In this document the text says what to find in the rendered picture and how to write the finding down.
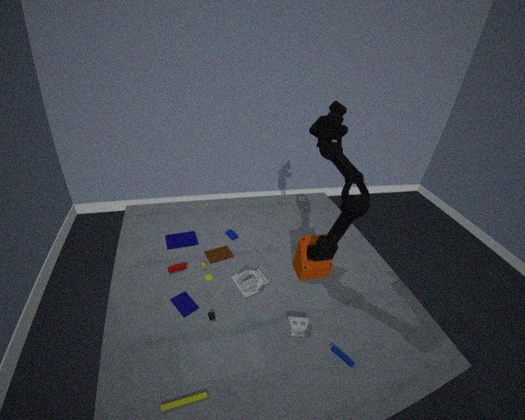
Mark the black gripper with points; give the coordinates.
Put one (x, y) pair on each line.
(335, 106)

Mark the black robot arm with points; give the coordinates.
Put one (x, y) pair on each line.
(352, 206)

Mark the dark blue flat bar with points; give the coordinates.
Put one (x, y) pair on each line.
(342, 356)

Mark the yellow flat bar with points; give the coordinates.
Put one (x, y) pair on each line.
(190, 399)

